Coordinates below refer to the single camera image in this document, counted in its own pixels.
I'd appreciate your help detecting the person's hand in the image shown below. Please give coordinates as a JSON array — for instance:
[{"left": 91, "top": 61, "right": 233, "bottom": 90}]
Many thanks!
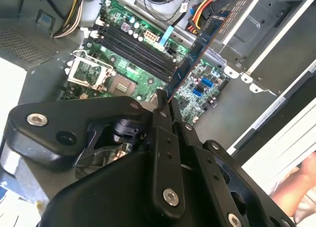
[{"left": 271, "top": 151, "right": 316, "bottom": 200}]

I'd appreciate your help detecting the blue RAM stick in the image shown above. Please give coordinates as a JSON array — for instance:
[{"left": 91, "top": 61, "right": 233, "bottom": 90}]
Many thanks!
[{"left": 164, "top": 11, "right": 232, "bottom": 103}]

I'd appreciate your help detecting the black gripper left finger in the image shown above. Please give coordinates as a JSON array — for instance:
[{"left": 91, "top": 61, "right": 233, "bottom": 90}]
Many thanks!
[{"left": 6, "top": 88, "right": 186, "bottom": 214}]

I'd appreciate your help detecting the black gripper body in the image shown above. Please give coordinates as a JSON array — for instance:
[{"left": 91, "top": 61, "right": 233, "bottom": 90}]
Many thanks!
[{"left": 40, "top": 148, "right": 224, "bottom": 227}]

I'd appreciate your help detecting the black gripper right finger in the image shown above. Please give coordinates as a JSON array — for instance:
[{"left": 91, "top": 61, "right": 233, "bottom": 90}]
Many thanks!
[{"left": 170, "top": 98, "right": 297, "bottom": 227}]

